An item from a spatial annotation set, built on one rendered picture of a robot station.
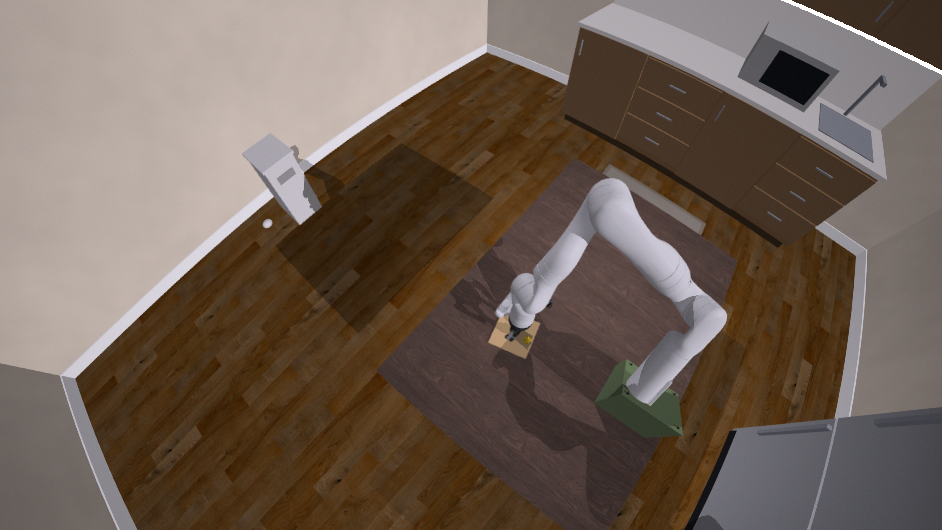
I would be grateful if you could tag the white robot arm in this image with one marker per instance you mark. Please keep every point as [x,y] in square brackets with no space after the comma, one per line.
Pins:
[609,210]

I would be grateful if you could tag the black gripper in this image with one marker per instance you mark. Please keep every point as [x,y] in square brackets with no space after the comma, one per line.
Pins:
[514,331]

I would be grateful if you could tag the beige square mat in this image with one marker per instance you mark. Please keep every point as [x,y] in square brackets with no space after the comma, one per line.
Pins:
[517,347]

